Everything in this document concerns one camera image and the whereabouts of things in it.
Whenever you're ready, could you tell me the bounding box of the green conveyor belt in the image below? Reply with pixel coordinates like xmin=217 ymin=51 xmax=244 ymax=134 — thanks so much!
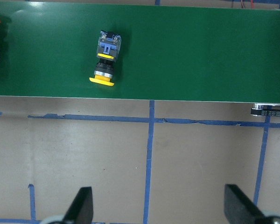
xmin=0 ymin=1 xmax=280 ymax=107

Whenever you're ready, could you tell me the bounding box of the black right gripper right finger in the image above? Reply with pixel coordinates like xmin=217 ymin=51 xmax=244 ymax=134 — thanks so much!
xmin=224 ymin=184 xmax=271 ymax=224

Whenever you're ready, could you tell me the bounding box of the yellow push button switch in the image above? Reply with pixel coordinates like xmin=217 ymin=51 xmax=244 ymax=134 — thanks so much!
xmin=89 ymin=30 xmax=121 ymax=86

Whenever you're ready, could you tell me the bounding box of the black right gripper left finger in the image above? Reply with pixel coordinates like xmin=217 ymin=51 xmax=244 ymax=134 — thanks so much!
xmin=62 ymin=187 xmax=93 ymax=224

